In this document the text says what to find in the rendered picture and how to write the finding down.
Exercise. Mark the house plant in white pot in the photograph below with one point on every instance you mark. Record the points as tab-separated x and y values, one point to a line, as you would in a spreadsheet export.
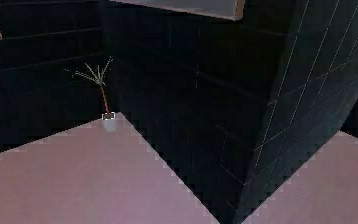
104	96

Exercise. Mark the wood framed grey picture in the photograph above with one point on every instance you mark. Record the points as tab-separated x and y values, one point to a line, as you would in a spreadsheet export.
200	7

